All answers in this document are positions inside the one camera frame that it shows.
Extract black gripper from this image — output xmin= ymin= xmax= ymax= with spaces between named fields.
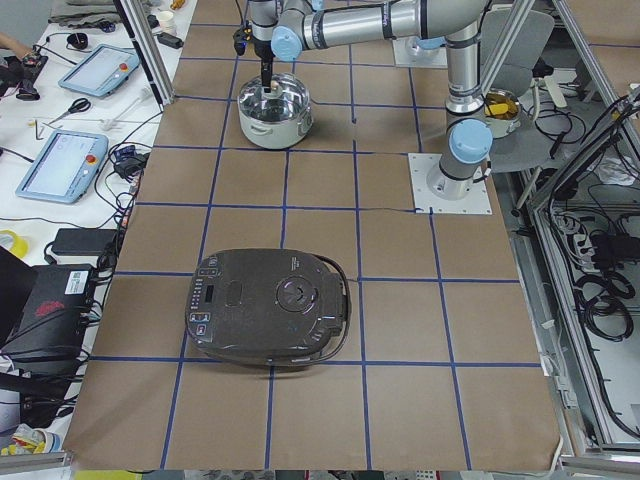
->
xmin=254 ymin=38 xmax=274 ymax=92

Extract glass pot lid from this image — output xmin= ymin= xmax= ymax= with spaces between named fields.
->
xmin=238 ymin=73 xmax=310 ymax=123

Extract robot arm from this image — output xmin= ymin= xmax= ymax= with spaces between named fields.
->
xmin=248 ymin=0 xmax=493 ymax=201

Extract white electric cooking pot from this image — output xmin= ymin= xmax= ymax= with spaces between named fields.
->
xmin=237 ymin=73 xmax=313 ymax=150

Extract black power adapter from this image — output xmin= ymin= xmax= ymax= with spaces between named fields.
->
xmin=156 ymin=32 xmax=184 ymax=49

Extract gold metal cylinder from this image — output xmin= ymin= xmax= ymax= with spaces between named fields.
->
xmin=170 ymin=0 xmax=186 ymax=10

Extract white paper cup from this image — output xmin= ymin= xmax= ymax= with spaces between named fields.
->
xmin=156 ymin=11 xmax=176 ymax=35

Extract upper blue teach pendant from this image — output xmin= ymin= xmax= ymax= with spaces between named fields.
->
xmin=58 ymin=44 xmax=140 ymax=98

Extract blue teach pendant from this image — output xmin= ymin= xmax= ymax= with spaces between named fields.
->
xmin=58 ymin=44 xmax=140 ymax=98
xmin=15 ymin=129 xmax=109 ymax=204

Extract black scissors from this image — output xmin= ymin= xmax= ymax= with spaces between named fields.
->
xmin=54 ymin=97 xmax=92 ymax=122

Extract lower blue teach pendant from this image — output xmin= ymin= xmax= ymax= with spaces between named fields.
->
xmin=15 ymin=129 xmax=109 ymax=204

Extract steel bowl with food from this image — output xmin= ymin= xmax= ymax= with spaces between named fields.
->
xmin=484 ymin=89 xmax=521 ymax=139

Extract black rice cooker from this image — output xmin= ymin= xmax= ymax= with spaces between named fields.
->
xmin=185 ymin=248 xmax=351 ymax=367

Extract black power brick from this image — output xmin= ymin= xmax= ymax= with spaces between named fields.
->
xmin=44 ymin=228 xmax=117 ymax=264

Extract yellow tape roll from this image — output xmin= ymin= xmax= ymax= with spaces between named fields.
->
xmin=0 ymin=230 xmax=29 ymax=259

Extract black computer box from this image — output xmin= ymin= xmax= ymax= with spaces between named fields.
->
xmin=1 ymin=264 xmax=97 ymax=399

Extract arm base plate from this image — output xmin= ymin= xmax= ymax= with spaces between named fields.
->
xmin=393 ymin=37 xmax=447 ymax=69
xmin=408 ymin=153 xmax=492 ymax=215

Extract aluminium frame post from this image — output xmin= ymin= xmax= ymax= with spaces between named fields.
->
xmin=113 ymin=0 xmax=175 ymax=107

